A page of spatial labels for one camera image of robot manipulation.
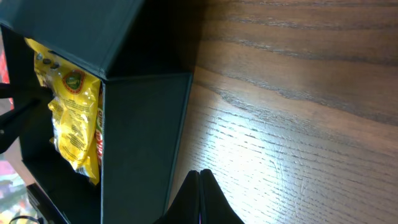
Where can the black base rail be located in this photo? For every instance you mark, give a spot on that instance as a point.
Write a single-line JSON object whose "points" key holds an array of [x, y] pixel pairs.
{"points": [[44, 211]]}

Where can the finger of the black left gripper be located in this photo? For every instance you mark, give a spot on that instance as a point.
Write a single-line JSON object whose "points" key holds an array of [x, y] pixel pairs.
{"points": [[17, 121]]}

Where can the black open gift box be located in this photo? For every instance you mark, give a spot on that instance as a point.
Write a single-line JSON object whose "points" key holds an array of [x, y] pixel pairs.
{"points": [[129, 46]]}

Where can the patterned red grey rug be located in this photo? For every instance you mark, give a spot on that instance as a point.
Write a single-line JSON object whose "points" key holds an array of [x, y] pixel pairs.
{"points": [[14, 197]]}

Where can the yellow snack packet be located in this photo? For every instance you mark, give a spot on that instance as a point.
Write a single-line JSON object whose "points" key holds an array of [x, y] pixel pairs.
{"points": [[74, 108]]}

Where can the red KitKat bar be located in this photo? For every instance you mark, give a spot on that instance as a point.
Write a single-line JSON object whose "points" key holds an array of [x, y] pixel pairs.
{"points": [[99, 126]]}

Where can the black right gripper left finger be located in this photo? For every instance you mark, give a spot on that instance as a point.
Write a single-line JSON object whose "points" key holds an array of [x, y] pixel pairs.
{"points": [[185, 208]]}

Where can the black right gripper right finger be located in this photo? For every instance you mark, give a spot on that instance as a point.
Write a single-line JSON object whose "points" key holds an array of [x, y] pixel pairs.
{"points": [[214, 207]]}

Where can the red snack packet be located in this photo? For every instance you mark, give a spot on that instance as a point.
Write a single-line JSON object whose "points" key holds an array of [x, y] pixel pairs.
{"points": [[3, 69]]}

